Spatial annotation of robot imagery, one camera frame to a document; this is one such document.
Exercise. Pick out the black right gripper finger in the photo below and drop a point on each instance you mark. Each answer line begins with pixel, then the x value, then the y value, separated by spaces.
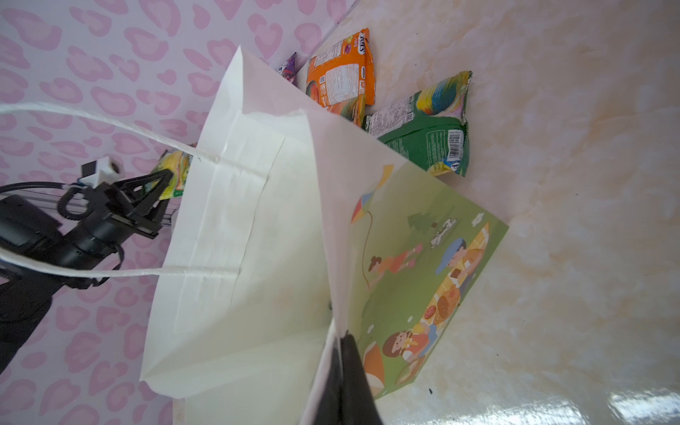
pixel 341 393

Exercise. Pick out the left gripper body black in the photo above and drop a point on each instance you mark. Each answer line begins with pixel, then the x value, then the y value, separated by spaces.
pixel 100 232

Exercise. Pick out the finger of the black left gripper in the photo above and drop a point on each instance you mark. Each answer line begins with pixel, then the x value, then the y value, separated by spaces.
pixel 140 194
pixel 149 227

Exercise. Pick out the green yellow candy bag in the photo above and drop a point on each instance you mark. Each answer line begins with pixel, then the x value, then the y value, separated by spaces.
pixel 179 163

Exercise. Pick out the white paper bag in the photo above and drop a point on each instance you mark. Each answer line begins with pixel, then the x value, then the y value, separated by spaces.
pixel 296 226

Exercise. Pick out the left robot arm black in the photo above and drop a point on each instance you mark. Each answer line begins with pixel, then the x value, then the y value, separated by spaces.
pixel 26 294

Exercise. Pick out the purple candy bag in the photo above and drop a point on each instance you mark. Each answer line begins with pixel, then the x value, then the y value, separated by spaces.
pixel 288 69

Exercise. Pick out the orange candy bag lower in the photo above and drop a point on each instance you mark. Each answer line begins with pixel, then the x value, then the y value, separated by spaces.
pixel 352 109

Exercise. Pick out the orange candy bag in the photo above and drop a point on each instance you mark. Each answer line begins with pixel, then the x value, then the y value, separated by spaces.
pixel 342 72
pixel 352 109

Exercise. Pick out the orange candy bag upper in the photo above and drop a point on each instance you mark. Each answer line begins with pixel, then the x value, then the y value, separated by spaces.
pixel 342 72

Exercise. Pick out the green rainbow candy bag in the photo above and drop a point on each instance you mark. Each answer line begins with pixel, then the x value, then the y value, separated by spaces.
pixel 430 127

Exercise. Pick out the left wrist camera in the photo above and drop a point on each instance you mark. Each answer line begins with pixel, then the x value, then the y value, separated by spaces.
pixel 104 170

